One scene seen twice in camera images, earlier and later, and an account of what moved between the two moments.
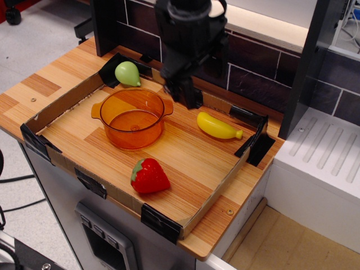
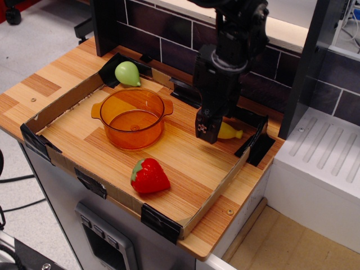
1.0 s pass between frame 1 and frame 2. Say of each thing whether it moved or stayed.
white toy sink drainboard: stayed
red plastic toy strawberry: stayed
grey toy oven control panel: stayed
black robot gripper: moved
